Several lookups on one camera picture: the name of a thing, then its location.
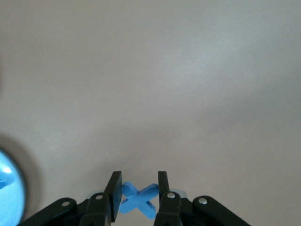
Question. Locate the blue foam plus sign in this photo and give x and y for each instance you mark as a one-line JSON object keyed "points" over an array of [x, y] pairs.
{"points": [[138, 200]]}

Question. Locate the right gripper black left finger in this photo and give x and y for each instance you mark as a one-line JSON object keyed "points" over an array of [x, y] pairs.
{"points": [[113, 202]]}

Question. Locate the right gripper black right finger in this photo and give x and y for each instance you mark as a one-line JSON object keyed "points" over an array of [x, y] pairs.
{"points": [[167, 209]]}

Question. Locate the blue plate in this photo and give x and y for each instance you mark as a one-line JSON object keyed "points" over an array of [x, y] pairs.
{"points": [[9, 202]]}

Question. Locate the brown table cover sheet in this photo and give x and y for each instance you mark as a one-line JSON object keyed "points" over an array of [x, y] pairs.
{"points": [[164, 70]]}

